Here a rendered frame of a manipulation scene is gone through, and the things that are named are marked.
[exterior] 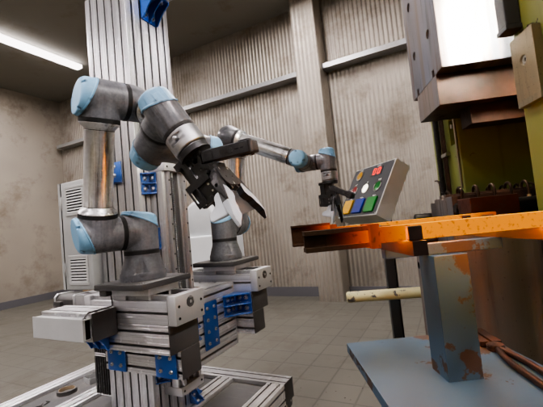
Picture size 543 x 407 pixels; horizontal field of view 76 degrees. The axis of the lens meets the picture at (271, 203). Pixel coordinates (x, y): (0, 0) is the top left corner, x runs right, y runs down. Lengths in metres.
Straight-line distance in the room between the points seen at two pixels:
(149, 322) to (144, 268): 0.17
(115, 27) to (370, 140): 3.25
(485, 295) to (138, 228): 1.02
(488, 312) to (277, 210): 3.86
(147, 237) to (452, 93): 1.06
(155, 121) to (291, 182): 3.93
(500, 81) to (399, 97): 3.19
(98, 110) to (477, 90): 1.12
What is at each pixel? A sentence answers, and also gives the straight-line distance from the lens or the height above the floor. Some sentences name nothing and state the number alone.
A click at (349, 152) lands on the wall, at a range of 4.41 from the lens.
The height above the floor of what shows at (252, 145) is 1.12.
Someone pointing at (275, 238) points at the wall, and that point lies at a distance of 4.74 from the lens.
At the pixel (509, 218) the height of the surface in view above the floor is 0.94.
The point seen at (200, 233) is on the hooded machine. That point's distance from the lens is 4.25.
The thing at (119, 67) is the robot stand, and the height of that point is 1.67.
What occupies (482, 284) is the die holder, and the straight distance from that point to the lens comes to 1.05.
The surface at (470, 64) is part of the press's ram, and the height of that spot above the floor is 1.36.
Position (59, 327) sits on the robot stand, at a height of 0.70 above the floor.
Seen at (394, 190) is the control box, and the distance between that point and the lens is 1.63.
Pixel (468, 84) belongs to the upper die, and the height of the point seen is 1.32.
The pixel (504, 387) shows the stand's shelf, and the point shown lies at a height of 0.67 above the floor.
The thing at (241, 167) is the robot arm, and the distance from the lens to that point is 1.77.
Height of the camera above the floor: 0.96
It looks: 3 degrees up
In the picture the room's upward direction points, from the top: 6 degrees counter-clockwise
